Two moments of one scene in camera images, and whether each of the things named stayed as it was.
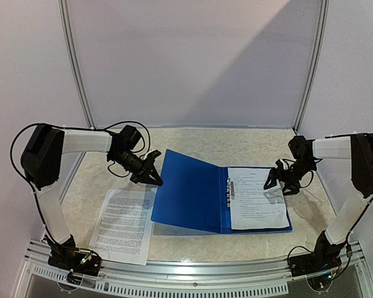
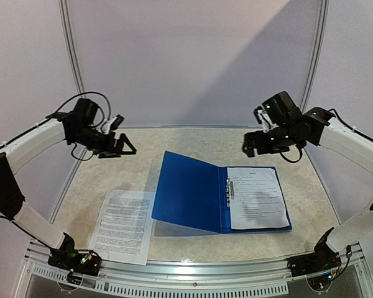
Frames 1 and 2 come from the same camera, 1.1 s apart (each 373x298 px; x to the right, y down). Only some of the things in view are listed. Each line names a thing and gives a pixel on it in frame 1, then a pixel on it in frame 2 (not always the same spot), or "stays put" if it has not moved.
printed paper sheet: [252, 205] stays put
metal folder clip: [229, 192] stays put
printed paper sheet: [123, 225] stays put
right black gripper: [283, 176] to [255, 141]
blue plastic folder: [194, 194] stays put
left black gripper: [141, 174] to [109, 148]
